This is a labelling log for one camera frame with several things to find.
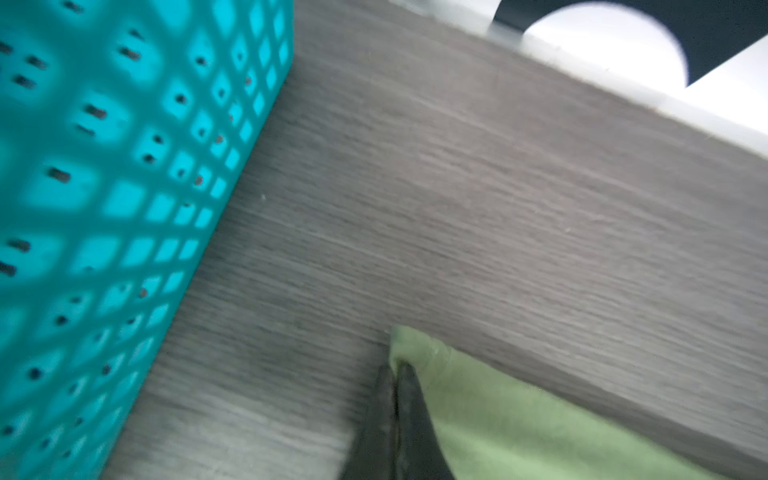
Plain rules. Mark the green tank top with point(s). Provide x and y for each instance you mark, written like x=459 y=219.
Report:
x=490 y=425

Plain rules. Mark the teal plastic basket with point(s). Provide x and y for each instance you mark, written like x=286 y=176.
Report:
x=125 y=126

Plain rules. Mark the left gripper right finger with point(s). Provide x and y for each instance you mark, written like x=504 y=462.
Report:
x=419 y=455

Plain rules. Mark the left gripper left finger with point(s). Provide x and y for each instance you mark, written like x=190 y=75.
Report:
x=373 y=451

